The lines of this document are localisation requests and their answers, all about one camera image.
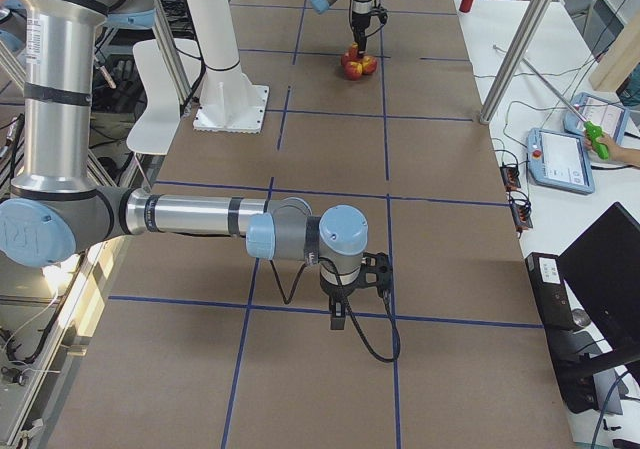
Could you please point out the black computer box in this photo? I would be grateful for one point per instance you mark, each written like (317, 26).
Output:
(583, 372)

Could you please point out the black monitor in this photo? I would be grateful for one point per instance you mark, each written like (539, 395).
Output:
(601, 268)

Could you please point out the person's hand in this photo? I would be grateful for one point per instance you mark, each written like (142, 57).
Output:
(616, 152)

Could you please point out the blue teach pendant near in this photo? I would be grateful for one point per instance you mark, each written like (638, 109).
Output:
(559, 160)

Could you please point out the red yellow apple back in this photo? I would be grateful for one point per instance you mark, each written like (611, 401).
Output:
(369, 65)

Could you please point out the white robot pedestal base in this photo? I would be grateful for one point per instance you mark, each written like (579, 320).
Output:
(228, 99)

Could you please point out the blue teach pendant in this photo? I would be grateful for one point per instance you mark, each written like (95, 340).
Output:
(559, 160)
(611, 117)

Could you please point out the red yellow apple front-left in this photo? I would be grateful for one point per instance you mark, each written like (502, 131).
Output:
(346, 58)

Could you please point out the aluminium frame post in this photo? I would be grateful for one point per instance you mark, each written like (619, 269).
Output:
(527, 28)

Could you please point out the red yellow apple front-right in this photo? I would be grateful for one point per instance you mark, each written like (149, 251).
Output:
(353, 70)

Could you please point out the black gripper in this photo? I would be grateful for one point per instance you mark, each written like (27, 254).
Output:
(359, 23)
(334, 289)

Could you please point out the blue teach pendant far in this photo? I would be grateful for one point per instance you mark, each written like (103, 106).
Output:
(611, 117)

